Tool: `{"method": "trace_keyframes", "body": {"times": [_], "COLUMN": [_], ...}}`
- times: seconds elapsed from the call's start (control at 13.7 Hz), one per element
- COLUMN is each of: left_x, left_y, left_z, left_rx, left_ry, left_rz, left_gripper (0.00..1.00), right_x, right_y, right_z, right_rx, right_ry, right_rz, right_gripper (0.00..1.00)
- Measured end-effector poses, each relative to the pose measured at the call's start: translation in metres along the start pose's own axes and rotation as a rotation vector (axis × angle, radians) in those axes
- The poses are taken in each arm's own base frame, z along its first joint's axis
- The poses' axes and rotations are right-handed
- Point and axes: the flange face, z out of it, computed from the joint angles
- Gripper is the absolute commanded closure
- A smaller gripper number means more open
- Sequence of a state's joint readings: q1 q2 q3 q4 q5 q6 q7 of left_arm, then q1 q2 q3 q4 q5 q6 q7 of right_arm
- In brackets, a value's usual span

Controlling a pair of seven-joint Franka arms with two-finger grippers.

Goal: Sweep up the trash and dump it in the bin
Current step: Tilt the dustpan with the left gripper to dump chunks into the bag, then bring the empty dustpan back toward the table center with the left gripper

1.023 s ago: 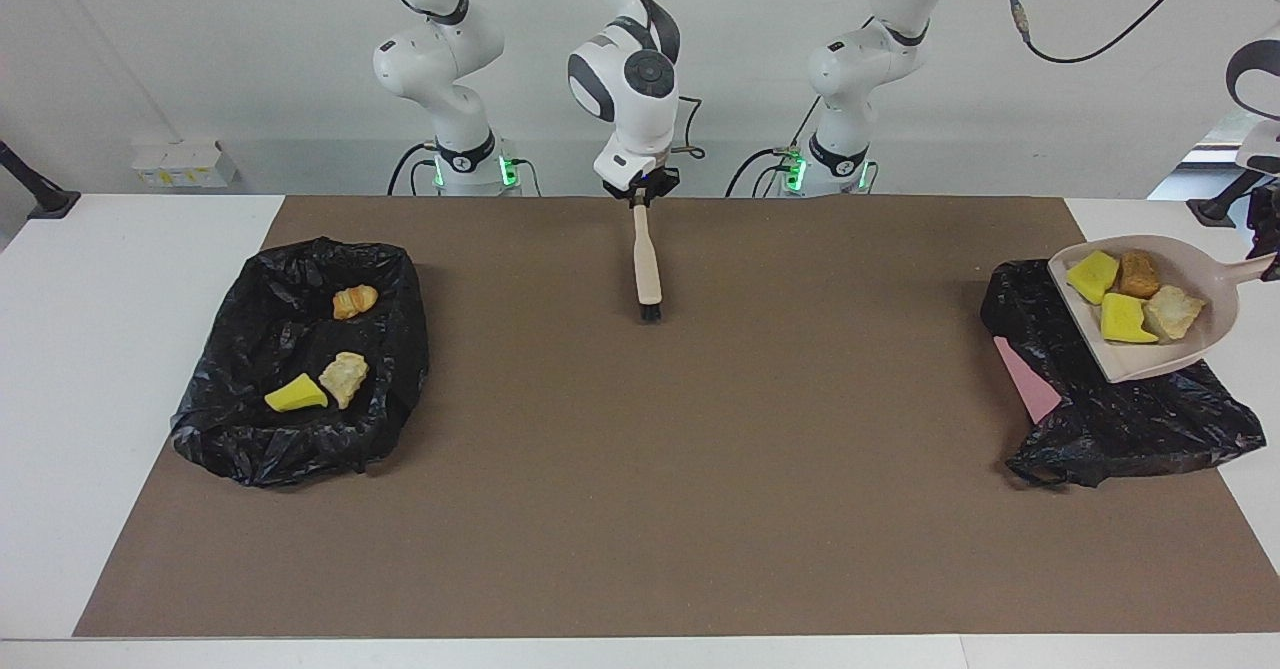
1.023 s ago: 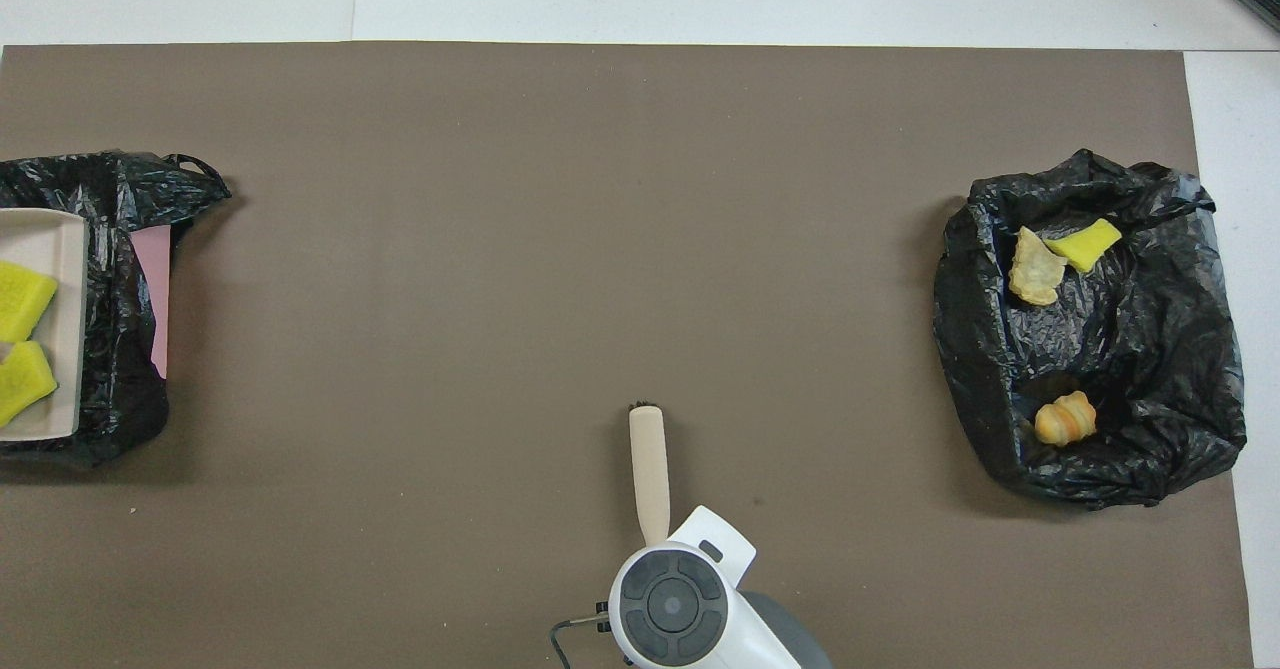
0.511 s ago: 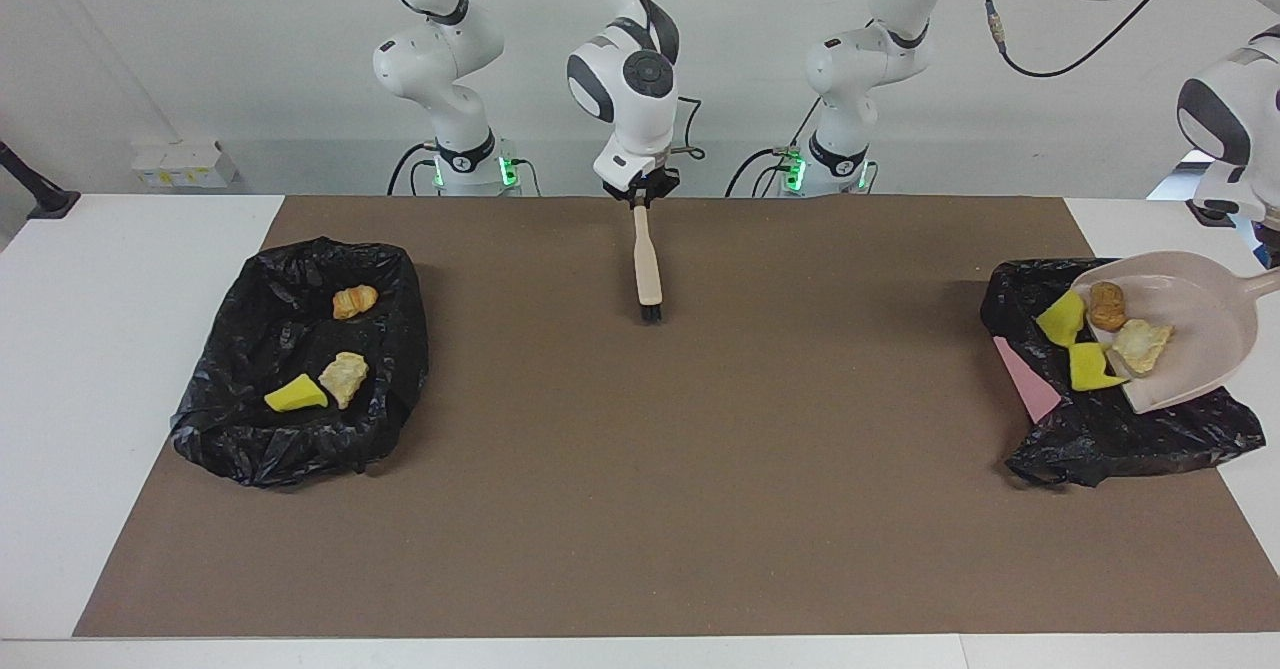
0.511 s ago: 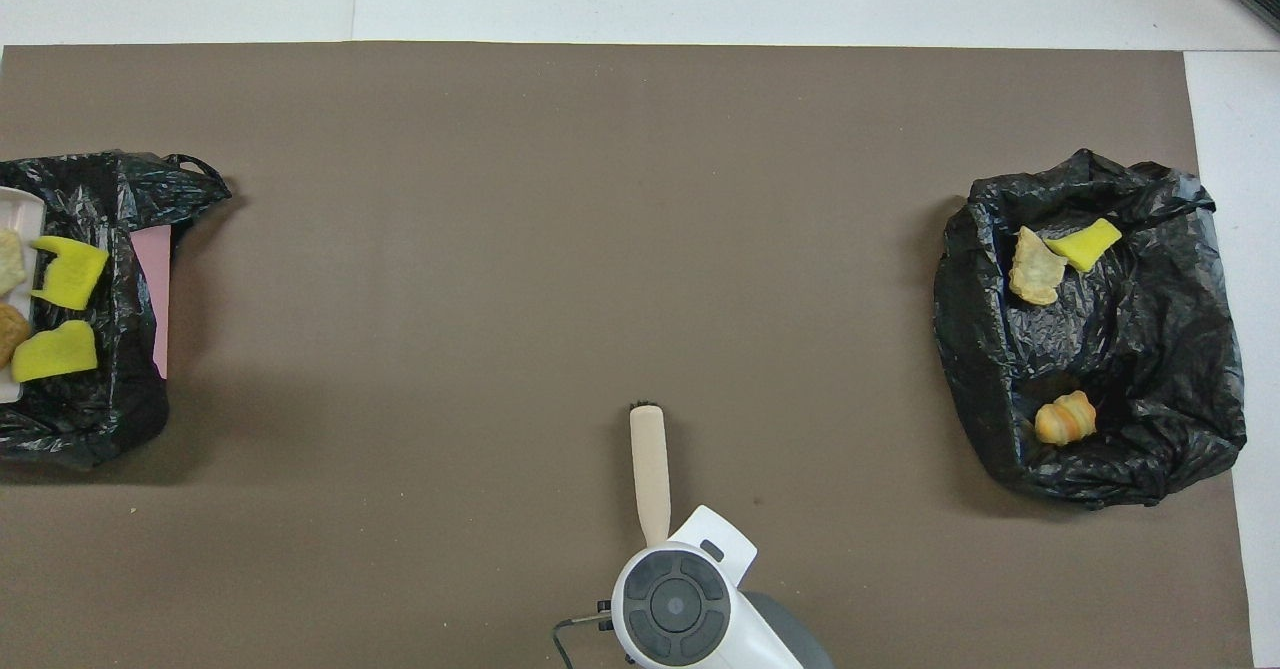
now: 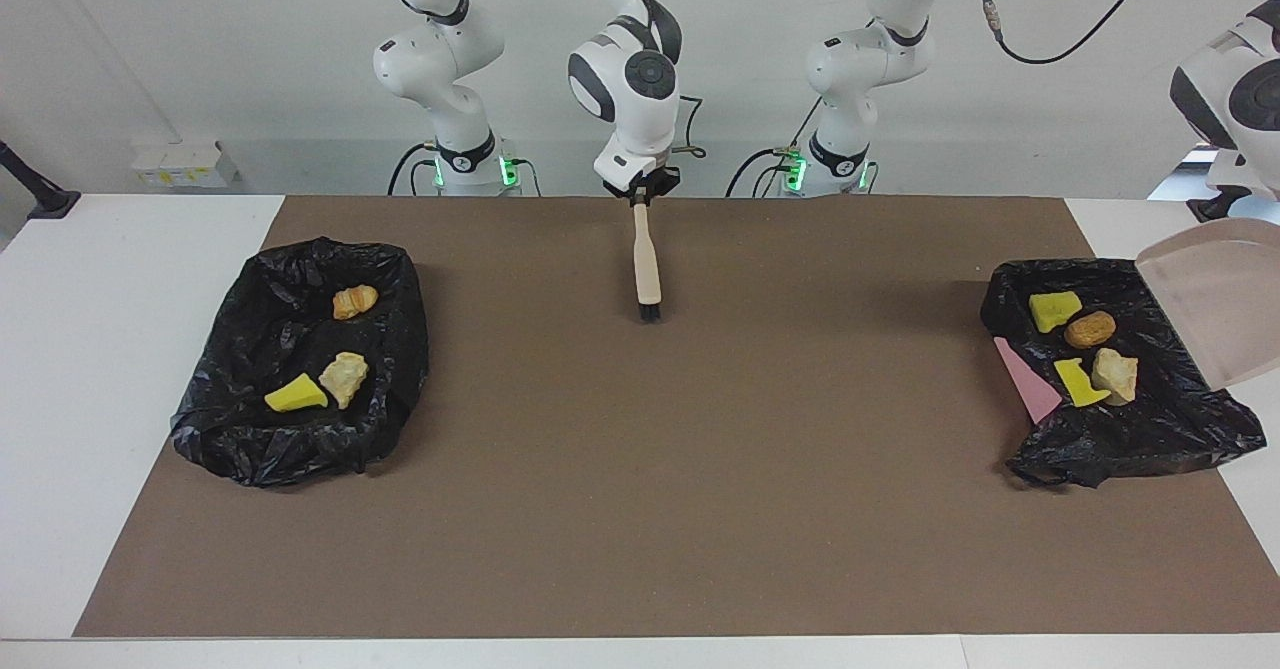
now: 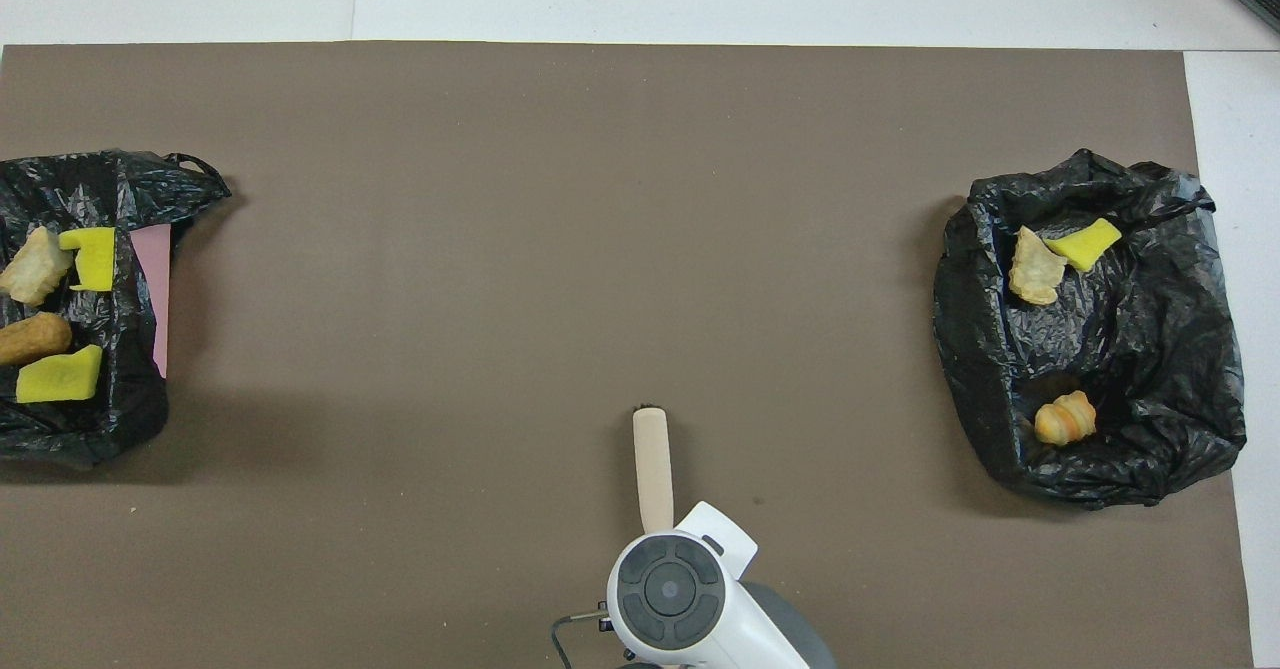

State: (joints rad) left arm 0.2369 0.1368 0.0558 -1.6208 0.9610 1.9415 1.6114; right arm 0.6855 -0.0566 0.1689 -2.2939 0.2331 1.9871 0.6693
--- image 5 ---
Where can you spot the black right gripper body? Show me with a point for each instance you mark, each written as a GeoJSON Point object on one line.
{"type": "Point", "coordinates": [642, 185]}

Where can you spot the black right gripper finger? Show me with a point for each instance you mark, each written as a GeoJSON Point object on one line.
{"type": "Point", "coordinates": [629, 195]}
{"type": "Point", "coordinates": [661, 190]}

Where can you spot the beige hand brush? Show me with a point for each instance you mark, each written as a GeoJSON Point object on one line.
{"type": "Point", "coordinates": [647, 259]}

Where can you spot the toy croissant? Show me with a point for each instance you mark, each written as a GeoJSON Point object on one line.
{"type": "Point", "coordinates": [355, 302]}

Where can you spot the pale toy bread chunk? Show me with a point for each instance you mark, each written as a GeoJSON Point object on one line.
{"type": "Point", "coordinates": [345, 379]}
{"type": "Point", "coordinates": [1115, 376]}

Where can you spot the yellow green sponge piece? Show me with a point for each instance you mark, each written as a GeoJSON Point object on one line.
{"type": "Point", "coordinates": [295, 395]}

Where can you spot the plain yellow sponge piece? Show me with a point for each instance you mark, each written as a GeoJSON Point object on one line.
{"type": "Point", "coordinates": [1055, 311]}

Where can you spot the brown toy bread roll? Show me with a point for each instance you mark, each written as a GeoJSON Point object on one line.
{"type": "Point", "coordinates": [1090, 329]}

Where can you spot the notched yellow sponge piece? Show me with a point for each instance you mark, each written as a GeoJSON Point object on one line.
{"type": "Point", "coordinates": [1080, 385]}

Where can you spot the beige plastic dustpan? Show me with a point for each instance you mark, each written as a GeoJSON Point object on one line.
{"type": "Point", "coordinates": [1225, 299]}

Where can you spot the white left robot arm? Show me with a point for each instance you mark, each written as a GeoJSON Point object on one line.
{"type": "Point", "coordinates": [870, 59]}

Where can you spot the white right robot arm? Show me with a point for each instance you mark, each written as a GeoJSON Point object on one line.
{"type": "Point", "coordinates": [630, 79]}

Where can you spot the pink bin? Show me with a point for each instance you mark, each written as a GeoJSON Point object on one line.
{"type": "Point", "coordinates": [1027, 381]}

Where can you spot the right black trash bag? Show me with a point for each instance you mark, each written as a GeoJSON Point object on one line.
{"type": "Point", "coordinates": [300, 449]}

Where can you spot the black trash bag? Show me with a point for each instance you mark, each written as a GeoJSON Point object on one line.
{"type": "Point", "coordinates": [1170, 429]}
{"type": "Point", "coordinates": [300, 449]}

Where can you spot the brown table mat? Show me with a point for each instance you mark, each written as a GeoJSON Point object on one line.
{"type": "Point", "coordinates": [640, 549]}

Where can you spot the black clamp stand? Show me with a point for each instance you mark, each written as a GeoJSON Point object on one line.
{"type": "Point", "coordinates": [45, 199]}
{"type": "Point", "coordinates": [1212, 209]}

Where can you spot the white wall socket box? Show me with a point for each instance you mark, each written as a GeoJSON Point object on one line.
{"type": "Point", "coordinates": [185, 164]}

